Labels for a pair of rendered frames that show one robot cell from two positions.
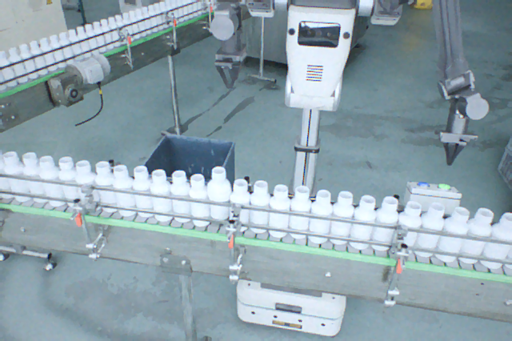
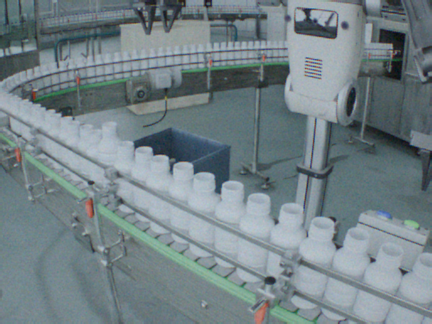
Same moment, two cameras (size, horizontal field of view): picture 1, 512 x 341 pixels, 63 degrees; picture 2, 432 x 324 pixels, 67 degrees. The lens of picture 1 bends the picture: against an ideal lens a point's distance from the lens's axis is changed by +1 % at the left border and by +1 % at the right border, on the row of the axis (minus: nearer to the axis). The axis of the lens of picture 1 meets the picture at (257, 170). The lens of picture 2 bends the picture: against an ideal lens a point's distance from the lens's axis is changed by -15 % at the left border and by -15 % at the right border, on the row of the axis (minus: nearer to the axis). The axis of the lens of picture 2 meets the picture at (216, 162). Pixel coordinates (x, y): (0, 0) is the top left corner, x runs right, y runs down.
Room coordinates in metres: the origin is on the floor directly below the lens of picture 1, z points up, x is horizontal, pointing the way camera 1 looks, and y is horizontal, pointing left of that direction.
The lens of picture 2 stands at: (0.37, -0.51, 1.47)
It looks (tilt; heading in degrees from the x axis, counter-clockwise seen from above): 25 degrees down; 31
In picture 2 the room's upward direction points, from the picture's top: 1 degrees clockwise
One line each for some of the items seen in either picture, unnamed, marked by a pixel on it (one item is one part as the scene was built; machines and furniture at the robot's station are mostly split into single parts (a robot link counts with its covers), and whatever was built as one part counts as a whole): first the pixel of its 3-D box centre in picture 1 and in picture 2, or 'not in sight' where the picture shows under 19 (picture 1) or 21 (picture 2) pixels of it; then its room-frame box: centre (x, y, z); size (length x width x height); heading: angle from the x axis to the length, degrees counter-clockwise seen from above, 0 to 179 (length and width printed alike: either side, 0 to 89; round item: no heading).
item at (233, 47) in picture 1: (231, 42); not in sight; (1.09, 0.08, 1.51); 0.10 x 0.07 x 0.07; 171
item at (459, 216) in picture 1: (452, 234); (377, 291); (0.83, -0.54, 1.08); 0.06 x 0.06 x 0.17
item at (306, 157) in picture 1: (303, 178); (308, 213); (1.55, -0.22, 0.74); 0.11 x 0.11 x 0.40; 81
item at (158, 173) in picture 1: (162, 195); (77, 151); (0.97, 0.28, 1.08); 0.06 x 0.06 x 0.17
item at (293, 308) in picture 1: (295, 255); not in sight; (1.54, -0.22, 0.24); 0.68 x 0.53 x 0.41; 171
